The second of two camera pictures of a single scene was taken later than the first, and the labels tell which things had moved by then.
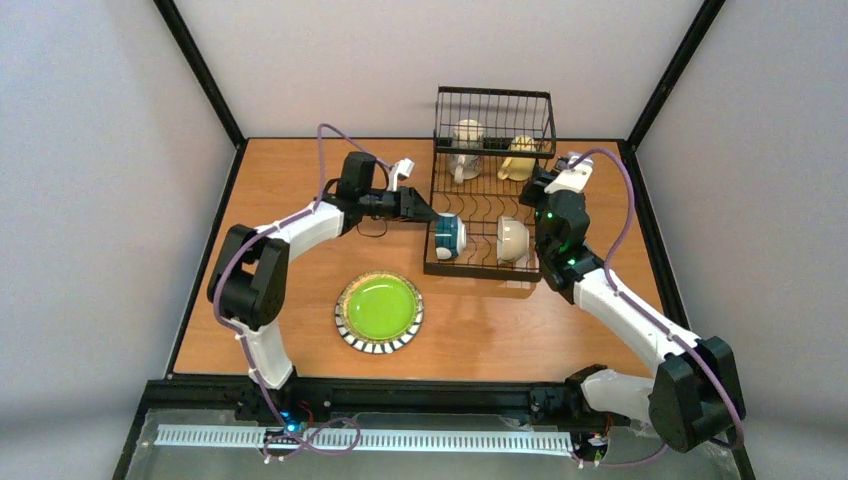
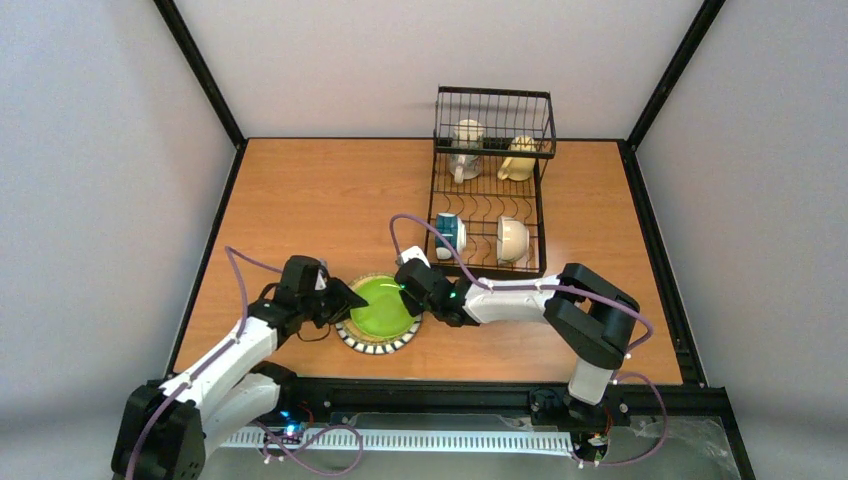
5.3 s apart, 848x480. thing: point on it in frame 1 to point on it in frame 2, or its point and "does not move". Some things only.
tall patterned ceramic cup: x=467 y=147 does not move
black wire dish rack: x=488 y=154 does not move
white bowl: x=512 y=239 does not move
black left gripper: x=404 y=203 to x=337 y=299
